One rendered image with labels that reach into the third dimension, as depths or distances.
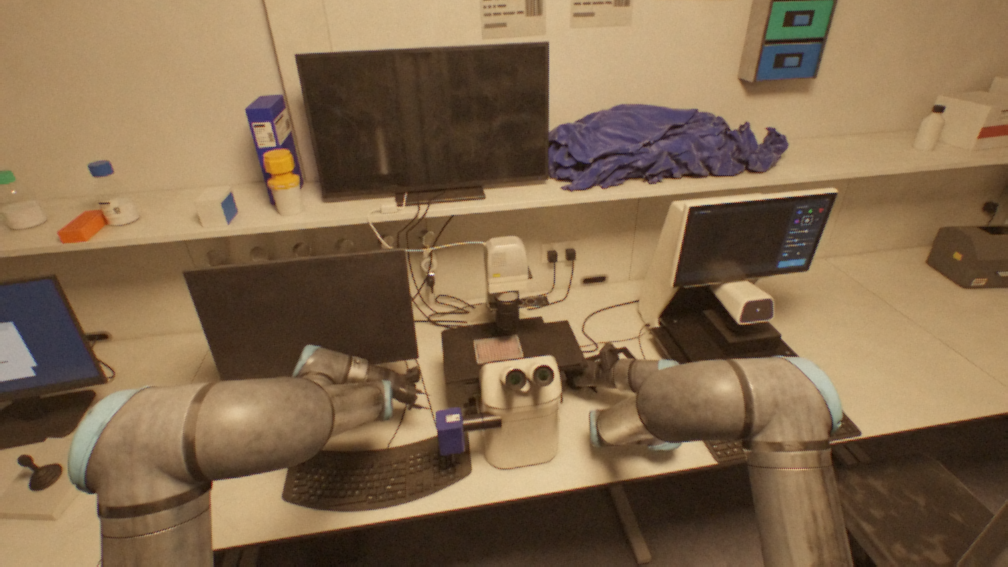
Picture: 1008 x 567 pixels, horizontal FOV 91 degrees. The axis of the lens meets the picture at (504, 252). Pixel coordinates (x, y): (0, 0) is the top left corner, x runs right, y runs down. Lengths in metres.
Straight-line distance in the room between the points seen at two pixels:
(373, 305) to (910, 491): 1.71
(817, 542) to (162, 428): 0.82
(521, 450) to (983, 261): 1.95
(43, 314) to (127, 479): 1.07
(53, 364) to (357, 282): 0.87
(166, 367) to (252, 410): 1.39
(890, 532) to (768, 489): 1.12
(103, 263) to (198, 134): 0.54
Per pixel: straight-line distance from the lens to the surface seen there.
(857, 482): 2.03
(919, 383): 2.04
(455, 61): 1.54
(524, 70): 1.57
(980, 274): 2.67
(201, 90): 1.91
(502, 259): 1.24
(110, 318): 2.26
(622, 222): 1.98
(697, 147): 1.76
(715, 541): 2.31
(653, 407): 0.84
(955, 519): 2.09
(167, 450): 0.70
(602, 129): 1.72
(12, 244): 1.94
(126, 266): 2.10
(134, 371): 2.11
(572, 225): 1.91
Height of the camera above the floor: 1.90
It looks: 30 degrees down
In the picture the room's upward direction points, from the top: 2 degrees counter-clockwise
